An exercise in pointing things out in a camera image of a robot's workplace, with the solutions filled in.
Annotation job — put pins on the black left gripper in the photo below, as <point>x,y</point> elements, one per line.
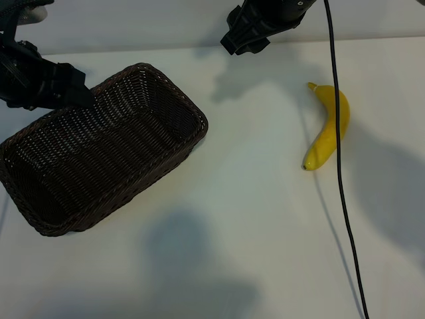
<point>23,79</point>

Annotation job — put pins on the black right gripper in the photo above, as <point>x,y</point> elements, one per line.
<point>289,8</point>

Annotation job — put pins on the dark brown wicker basket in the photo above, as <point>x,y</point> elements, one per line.
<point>99,149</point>

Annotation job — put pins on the yellow banana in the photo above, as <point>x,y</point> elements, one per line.
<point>323,146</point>

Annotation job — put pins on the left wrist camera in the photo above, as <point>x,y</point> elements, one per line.
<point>33,15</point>

